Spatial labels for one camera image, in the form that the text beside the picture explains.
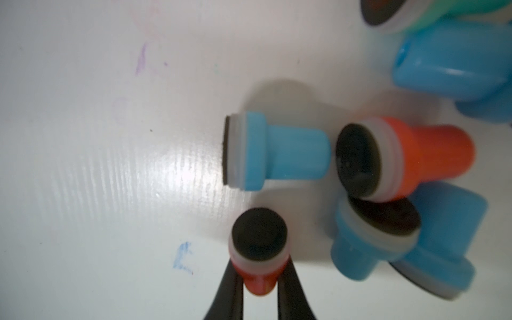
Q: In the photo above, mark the blue stamp lying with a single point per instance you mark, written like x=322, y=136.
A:
x=255, y=151

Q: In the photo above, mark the blue stamp front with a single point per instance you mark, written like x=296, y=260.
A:
x=369, y=232

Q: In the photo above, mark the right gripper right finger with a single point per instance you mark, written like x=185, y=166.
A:
x=291, y=301

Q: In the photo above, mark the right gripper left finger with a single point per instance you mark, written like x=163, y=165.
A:
x=228, y=302

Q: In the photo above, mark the blue stamp rear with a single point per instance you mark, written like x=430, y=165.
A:
x=450, y=218

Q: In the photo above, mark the green stamp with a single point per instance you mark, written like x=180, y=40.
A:
x=396, y=16

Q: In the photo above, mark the blue stamp upper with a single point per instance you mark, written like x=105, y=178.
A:
x=468, y=62

